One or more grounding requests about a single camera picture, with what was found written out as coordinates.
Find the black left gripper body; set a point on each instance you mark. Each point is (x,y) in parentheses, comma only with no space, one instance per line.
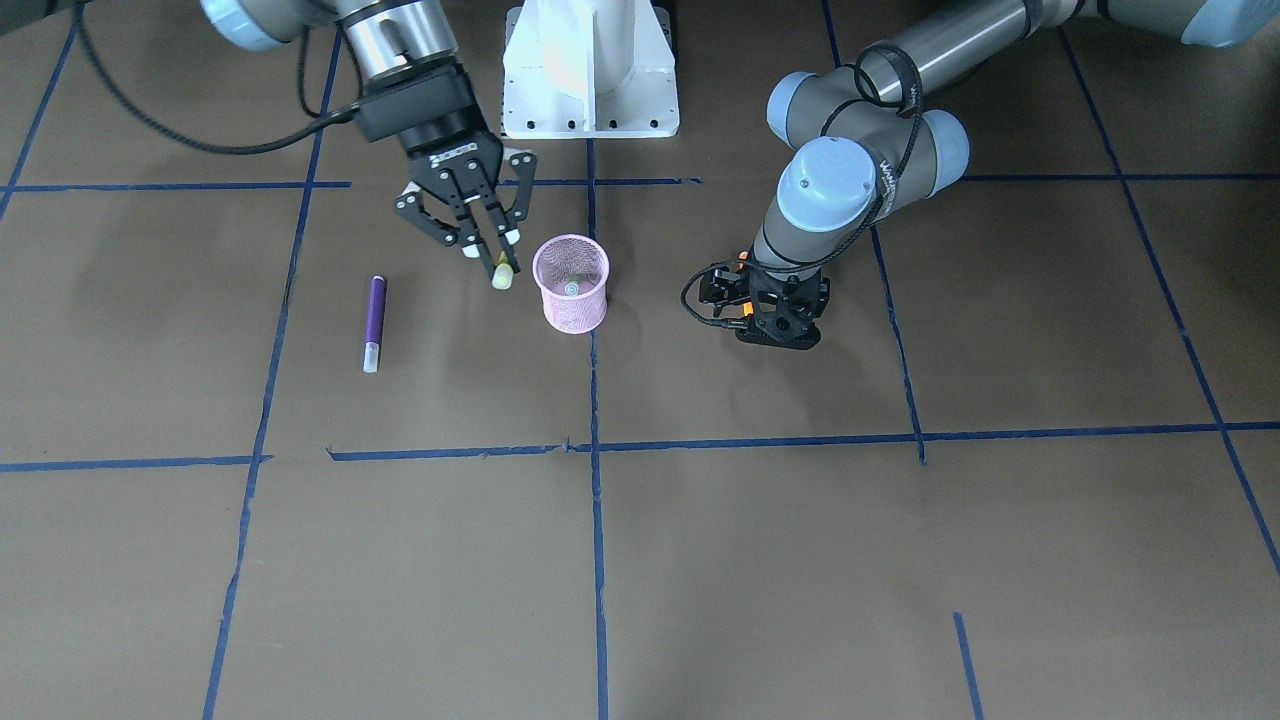
(717,290)

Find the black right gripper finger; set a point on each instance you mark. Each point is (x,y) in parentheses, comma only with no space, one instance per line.
(460,232)
(522,164)

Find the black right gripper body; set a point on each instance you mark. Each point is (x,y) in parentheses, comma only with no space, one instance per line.
(449,134)

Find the orange highlighter pen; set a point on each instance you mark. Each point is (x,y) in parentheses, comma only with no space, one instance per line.
(742,290)

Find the purple highlighter pen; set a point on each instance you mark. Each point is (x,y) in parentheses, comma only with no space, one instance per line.
(374,324)

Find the yellow highlighter pen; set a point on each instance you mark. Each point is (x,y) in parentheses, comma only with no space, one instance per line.
(503,273)

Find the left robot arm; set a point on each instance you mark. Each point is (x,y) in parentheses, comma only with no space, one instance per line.
(866,145)

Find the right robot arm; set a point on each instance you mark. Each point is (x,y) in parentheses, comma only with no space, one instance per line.
(386,37)

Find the pink mesh pen holder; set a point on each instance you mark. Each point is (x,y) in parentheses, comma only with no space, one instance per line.
(571,271)

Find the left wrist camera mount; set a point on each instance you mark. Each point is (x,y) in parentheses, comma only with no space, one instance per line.
(784,313)

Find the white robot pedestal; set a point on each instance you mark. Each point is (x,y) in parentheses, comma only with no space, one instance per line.
(590,69)

